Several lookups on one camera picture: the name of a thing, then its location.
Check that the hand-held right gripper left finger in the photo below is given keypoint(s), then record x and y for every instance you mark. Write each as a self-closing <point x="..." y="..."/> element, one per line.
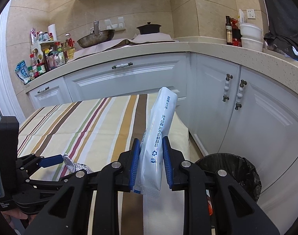
<point x="135" y="167"/>

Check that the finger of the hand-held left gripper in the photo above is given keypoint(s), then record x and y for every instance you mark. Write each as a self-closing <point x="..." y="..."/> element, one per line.
<point x="51" y="161"/>
<point x="41" y="187"/>

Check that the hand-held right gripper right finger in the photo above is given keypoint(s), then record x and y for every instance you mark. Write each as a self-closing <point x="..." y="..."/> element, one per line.
<point x="167" y="162"/>

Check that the white wrapper with blue print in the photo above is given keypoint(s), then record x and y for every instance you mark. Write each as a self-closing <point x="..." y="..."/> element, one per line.
<point x="155" y="139"/>

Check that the silver foil wrapper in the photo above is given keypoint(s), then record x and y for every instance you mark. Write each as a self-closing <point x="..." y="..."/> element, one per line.
<point x="76" y="167"/>

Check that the black lined trash bin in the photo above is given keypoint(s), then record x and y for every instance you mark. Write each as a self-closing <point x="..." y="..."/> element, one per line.
<point x="239" y="173"/>

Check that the person's left hand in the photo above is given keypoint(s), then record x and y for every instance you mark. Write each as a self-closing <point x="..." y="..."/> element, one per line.
<point x="15" y="217"/>

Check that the striped tablecloth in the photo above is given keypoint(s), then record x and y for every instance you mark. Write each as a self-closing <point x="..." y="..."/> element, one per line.
<point x="78" y="127"/>

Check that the narrow white drawer front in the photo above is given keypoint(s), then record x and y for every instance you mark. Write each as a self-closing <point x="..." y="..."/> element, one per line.
<point x="53" y="98"/>

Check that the white cabinet door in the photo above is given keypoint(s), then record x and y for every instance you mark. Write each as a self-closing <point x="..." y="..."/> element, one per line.
<point x="212" y="117"/>
<point x="273" y="139"/>

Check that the wide white drawer front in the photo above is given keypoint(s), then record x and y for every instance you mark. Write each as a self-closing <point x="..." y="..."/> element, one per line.
<point x="139" y="78"/>

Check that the group of condiment bottles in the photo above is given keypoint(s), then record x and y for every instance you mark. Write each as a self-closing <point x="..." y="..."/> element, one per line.
<point x="45" y="58"/>

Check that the yellow cooking oil bottle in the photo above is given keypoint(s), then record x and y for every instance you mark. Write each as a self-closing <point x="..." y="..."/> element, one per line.
<point x="71" y="50"/>

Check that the beige kitchen countertop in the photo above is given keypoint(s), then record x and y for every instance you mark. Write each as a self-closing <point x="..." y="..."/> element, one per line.
<point x="163" y="47"/>

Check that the paper towel roll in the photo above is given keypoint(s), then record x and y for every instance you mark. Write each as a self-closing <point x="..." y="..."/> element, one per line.
<point x="52" y="33"/>

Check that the beige stove cover cloth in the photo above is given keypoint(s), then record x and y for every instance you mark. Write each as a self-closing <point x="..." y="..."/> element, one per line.
<point x="114" y="45"/>

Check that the metal wok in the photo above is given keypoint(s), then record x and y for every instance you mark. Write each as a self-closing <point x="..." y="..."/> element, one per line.
<point x="96" y="39"/>

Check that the black lidded pot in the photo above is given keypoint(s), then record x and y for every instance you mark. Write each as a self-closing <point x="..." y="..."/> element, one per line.
<point x="149" y="29"/>

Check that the dark glass bottle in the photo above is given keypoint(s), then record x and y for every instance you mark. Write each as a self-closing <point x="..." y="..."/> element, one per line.
<point x="229" y="33"/>

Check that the red snack packet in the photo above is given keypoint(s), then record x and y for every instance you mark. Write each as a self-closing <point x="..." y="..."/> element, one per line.
<point x="237" y="36"/>

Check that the white paper packet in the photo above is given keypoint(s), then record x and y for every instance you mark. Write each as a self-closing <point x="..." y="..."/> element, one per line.
<point x="241" y="17"/>

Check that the dark cloth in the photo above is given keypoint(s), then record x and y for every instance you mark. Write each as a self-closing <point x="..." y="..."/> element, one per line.
<point x="283" y="17"/>

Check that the white door frame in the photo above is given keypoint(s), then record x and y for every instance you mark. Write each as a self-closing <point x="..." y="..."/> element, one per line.
<point x="7" y="78"/>

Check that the white wall rack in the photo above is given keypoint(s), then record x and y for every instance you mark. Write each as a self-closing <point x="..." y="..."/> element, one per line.
<point x="114" y="24"/>

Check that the white wall socket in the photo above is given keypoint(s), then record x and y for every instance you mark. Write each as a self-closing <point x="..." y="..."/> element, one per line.
<point x="251" y="14"/>

